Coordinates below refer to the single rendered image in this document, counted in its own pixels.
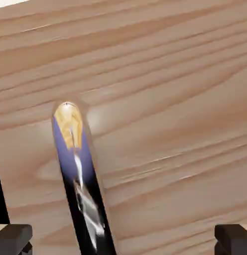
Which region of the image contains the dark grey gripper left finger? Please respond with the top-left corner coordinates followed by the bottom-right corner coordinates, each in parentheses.
top-left (0, 224), bottom-right (33, 255)

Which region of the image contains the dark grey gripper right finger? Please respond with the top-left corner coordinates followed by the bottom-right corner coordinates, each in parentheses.
top-left (214, 224), bottom-right (247, 255)

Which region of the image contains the light wood cabinet door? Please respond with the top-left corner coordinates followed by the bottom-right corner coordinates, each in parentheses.
top-left (0, 0), bottom-right (247, 255)

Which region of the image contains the shiny curved metal handle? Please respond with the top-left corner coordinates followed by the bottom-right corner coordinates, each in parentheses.
top-left (51, 101), bottom-right (118, 255)

